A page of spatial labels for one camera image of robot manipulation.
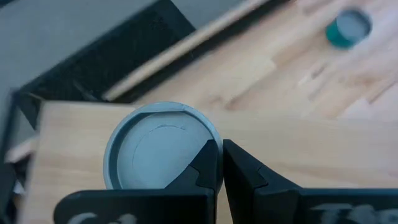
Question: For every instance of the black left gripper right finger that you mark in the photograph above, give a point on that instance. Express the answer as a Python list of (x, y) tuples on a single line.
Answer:
[(248, 186)]

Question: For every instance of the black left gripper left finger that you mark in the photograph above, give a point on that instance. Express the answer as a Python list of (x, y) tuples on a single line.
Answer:
[(202, 174)]

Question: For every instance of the short teal tin can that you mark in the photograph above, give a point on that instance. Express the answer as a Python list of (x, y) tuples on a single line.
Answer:
[(348, 28)]

